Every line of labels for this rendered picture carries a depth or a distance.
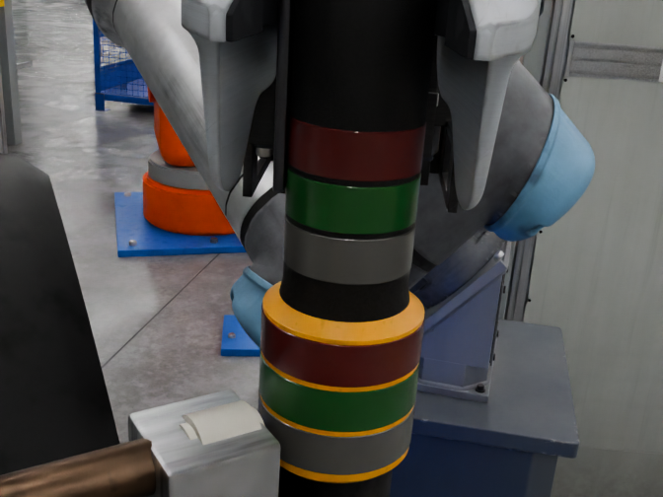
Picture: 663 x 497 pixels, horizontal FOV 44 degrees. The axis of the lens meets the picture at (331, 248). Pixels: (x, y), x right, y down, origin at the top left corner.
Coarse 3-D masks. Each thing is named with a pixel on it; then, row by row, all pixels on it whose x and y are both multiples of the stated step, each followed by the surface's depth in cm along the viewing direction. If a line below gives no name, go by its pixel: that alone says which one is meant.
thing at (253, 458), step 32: (128, 416) 21; (160, 416) 21; (160, 448) 20; (192, 448) 20; (224, 448) 20; (256, 448) 20; (160, 480) 19; (192, 480) 19; (224, 480) 20; (256, 480) 20
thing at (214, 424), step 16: (240, 400) 21; (192, 416) 20; (208, 416) 20; (224, 416) 21; (240, 416) 21; (256, 416) 21; (192, 432) 20; (208, 432) 20; (224, 432) 20; (240, 432) 20
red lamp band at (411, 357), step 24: (264, 336) 21; (288, 336) 20; (408, 336) 20; (288, 360) 20; (312, 360) 20; (336, 360) 20; (360, 360) 20; (384, 360) 20; (408, 360) 21; (336, 384) 20; (360, 384) 20
